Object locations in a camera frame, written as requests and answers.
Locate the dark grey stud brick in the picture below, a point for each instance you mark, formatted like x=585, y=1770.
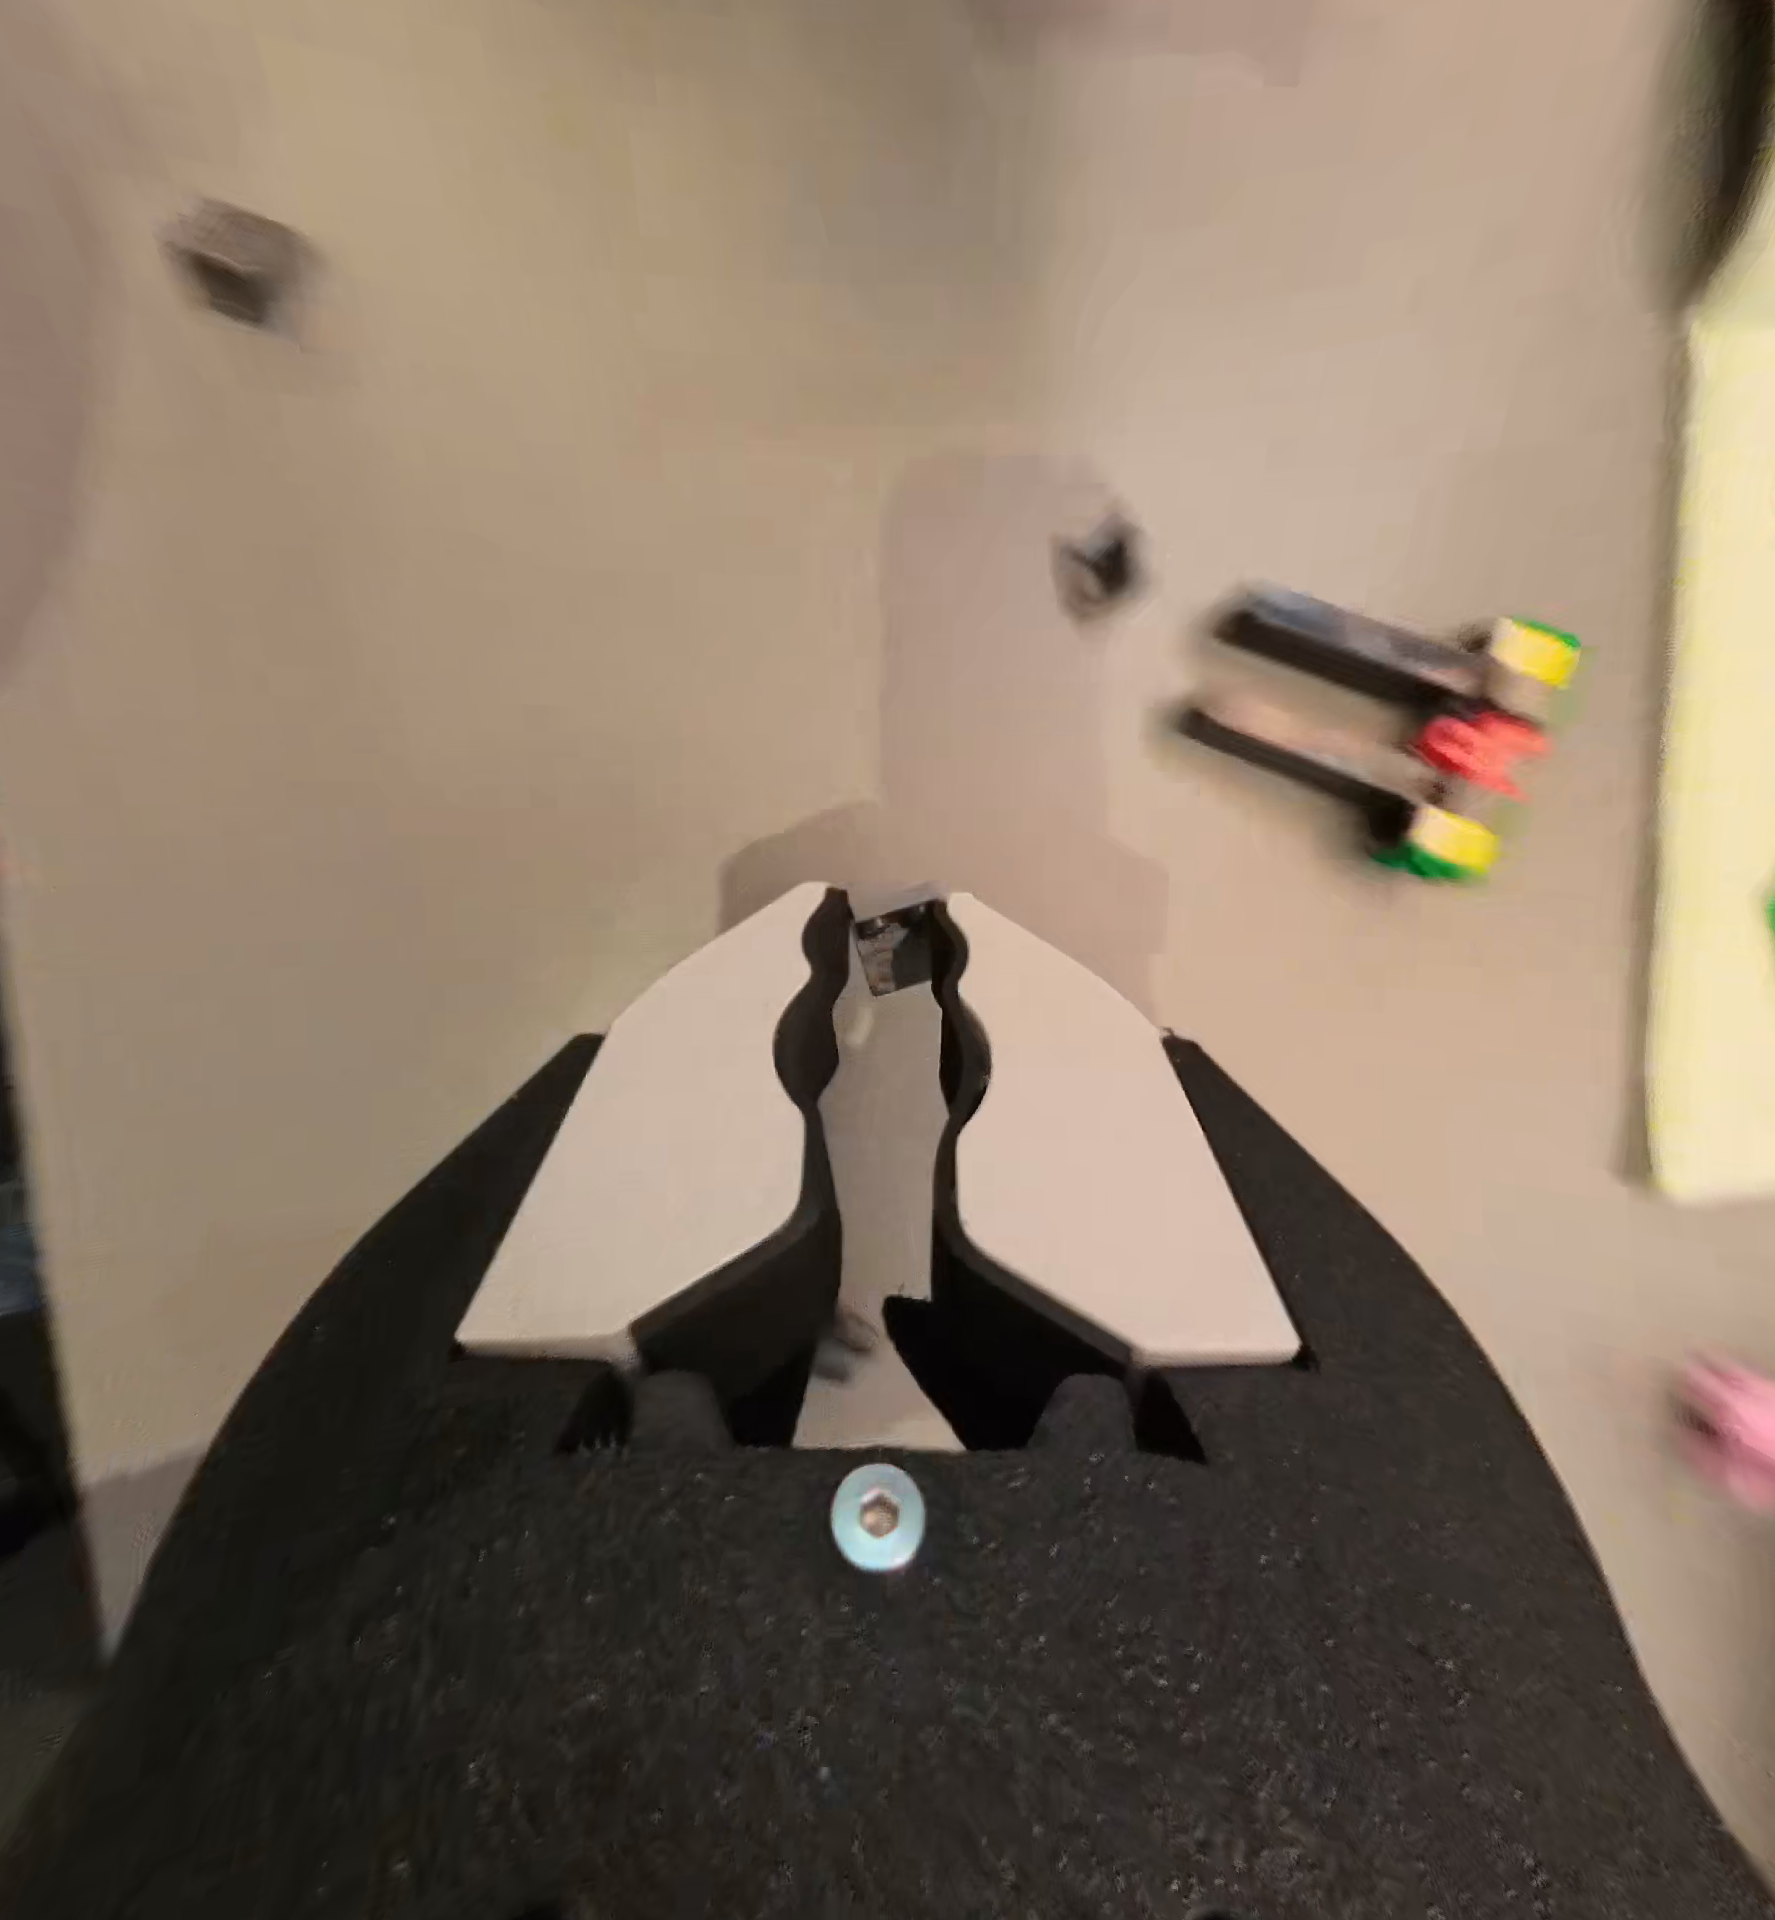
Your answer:
x=234, y=262

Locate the small grey bracket brick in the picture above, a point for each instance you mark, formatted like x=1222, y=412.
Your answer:
x=1095, y=563
x=887, y=946

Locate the building instruction booklet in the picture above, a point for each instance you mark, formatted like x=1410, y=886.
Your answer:
x=1740, y=673

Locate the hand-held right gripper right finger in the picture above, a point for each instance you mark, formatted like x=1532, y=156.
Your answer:
x=1114, y=1170

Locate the pink toy pig figure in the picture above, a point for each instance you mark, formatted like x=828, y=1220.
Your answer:
x=1767, y=1449

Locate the black and green brick assembly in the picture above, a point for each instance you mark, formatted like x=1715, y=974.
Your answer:
x=1473, y=744

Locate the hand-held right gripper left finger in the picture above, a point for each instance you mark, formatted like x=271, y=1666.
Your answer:
x=646, y=1170

